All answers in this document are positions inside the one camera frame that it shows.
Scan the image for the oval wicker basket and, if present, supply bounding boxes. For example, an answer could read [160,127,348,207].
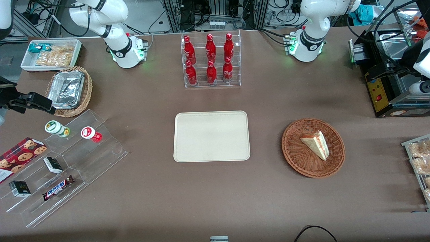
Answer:
[45,66,93,118]

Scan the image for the snickers chocolate bar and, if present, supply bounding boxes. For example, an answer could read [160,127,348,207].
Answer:
[42,175,75,201]

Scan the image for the small black box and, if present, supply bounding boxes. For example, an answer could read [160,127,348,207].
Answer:
[9,180,31,198]
[43,157,63,174]

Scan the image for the black yellow metal appliance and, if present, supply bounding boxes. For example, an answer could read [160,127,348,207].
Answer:
[349,7,430,118]

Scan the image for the triangle sandwich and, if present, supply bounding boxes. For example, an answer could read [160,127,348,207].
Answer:
[300,130,330,161]

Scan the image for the clear bag of crackers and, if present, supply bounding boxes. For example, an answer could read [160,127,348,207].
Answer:
[35,45,75,67]

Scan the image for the cream rectangular tray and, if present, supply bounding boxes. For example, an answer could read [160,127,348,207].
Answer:
[173,111,251,163]

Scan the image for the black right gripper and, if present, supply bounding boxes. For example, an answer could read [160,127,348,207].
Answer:
[0,77,56,117]

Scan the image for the teal snack packet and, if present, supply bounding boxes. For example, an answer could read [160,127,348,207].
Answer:
[28,43,51,53]

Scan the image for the red cola bottle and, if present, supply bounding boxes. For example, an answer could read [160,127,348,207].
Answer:
[185,60,198,85]
[206,60,218,85]
[224,33,234,62]
[222,57,233,83]
[183,35,197,65]
[205,34,217,63]

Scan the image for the orange packet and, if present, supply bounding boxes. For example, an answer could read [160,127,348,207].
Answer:
[407,15,430,43]

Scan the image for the white rectangular plastic bin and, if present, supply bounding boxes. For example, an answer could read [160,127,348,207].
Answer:
[21,39,82,72]

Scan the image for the round brown wicker basket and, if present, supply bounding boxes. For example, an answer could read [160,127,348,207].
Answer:
[282,118,346,178]

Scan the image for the clear acrylic bottle rack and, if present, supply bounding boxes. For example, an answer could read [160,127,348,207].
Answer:
[181,30,242,89]

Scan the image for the teal plastic bag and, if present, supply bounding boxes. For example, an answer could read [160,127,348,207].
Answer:
[349,5,384,26]

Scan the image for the red cookie box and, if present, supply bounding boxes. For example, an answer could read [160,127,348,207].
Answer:
[0,137,48,184]

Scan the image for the white red lidded cup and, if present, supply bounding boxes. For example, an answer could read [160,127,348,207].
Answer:
[81,126,103,143]

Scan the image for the clear acrylic stepped stand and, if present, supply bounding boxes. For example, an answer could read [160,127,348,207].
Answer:
[0,109,129,229]

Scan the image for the white green lidded cup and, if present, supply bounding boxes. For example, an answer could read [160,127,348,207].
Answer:
[45,120,71,138]

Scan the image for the aluminium foil tray stack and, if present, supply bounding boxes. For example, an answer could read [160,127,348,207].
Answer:
[47,70,85,110]

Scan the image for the black cable loop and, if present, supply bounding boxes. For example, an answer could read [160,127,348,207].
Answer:
[294,225,338,242]

